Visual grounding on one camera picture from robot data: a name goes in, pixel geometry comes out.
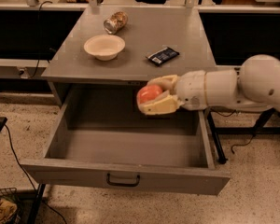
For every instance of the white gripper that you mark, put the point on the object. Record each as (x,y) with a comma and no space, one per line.
(192,89)

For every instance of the red apple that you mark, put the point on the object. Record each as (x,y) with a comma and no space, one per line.
(148,93)

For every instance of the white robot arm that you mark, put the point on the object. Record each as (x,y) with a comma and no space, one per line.
(255,87)

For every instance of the open grey drawer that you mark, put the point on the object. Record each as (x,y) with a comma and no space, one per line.
(171,152)

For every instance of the blue snack packet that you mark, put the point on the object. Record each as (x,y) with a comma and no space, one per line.
(162,56)

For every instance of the white bowl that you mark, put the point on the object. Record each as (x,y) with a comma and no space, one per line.
(104,47)

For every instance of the grey cabinet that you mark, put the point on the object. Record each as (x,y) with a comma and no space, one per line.
(110,84)

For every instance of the black table leg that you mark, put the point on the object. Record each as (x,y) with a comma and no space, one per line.
(221,156)

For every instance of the tipped soda can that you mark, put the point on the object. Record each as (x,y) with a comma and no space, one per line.
(115,22)

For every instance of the black drawer handle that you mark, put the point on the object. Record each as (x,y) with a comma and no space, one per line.
(118,181)

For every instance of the wire basket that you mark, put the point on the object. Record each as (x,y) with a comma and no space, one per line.
(10,206)

